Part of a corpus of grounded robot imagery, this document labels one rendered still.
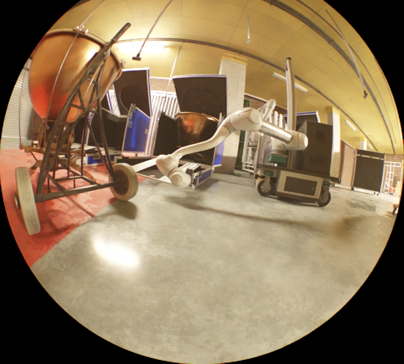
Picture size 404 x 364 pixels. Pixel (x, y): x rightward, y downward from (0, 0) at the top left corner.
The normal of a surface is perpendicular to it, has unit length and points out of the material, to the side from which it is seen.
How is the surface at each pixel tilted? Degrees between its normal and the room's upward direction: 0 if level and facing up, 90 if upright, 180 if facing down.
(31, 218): 98
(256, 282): 0
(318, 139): 90
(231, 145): 90
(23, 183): 41
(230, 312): 0
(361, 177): 90
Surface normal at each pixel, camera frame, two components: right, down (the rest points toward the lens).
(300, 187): -0.44, -0.03
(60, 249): 0.16, -0.99
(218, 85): -0.29, 0.78
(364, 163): -0.79, -0.10
